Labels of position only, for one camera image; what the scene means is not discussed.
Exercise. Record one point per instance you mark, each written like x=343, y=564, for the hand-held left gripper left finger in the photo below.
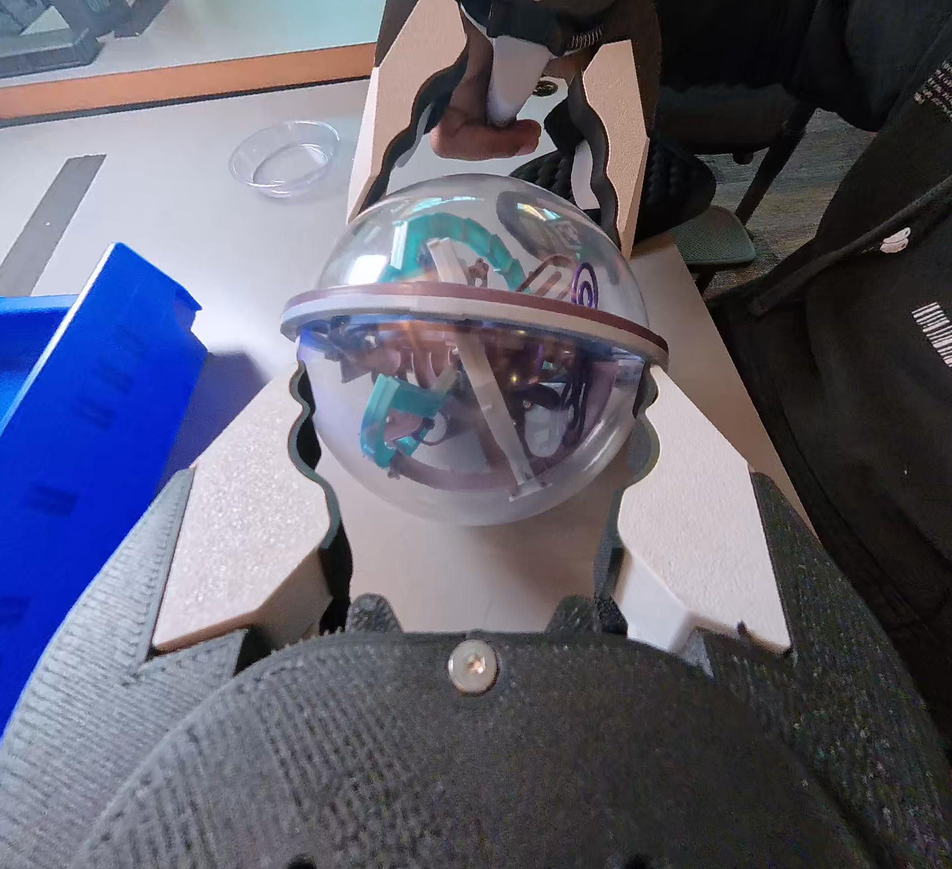
x=238, y=541

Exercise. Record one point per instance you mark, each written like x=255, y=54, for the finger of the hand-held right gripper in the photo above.
x=617, y=125
x=416, y=58

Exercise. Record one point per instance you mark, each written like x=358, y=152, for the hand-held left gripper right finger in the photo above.
x=699, y=549

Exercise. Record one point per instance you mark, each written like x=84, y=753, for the clear plastic maze ball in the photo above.
x=476, y=378

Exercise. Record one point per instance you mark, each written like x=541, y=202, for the person's right hand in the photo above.
x=468, y=132

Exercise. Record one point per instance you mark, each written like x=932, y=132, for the black perforated chair armrest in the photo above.
x=677, y=184

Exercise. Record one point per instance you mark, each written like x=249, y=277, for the grey-green chair seat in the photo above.
x=718, y=236

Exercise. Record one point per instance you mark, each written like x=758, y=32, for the blue plastic bin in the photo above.
x=74, y=437

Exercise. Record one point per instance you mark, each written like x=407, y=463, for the person's black printed hoodie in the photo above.
x=855, y=363

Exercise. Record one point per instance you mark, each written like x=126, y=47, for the long black bar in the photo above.
x=44, y=54

